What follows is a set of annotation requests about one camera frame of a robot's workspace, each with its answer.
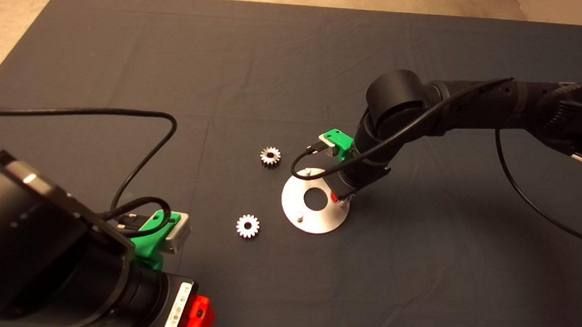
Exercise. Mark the dark grey table cloth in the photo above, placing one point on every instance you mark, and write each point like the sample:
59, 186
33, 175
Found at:
276, 58

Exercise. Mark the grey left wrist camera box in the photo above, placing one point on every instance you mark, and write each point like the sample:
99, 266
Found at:
177, 235

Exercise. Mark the green right camera mount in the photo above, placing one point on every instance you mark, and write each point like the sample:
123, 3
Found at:
339, 141

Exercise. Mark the green left camera mount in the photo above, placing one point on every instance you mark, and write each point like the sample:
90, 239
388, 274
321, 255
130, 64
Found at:
149, 246

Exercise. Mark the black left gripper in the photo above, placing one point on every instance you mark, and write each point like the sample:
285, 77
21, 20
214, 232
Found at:
159, 301

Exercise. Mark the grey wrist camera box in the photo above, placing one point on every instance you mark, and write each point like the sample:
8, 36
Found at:
177, 235
327, 146

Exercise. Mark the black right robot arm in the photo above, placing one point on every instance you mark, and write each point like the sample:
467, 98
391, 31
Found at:
399, 99

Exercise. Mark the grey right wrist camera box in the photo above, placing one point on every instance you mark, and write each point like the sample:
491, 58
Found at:
327, 146

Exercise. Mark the round metal carrier plate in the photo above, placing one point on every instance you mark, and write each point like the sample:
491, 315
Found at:
318, 219

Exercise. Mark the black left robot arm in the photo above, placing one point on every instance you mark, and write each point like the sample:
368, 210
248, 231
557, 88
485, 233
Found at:
42, 250

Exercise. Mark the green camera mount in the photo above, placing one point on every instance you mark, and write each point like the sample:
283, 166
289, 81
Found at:
149, 246
339, 141

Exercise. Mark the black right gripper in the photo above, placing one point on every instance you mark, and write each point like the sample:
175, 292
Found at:
362, 177

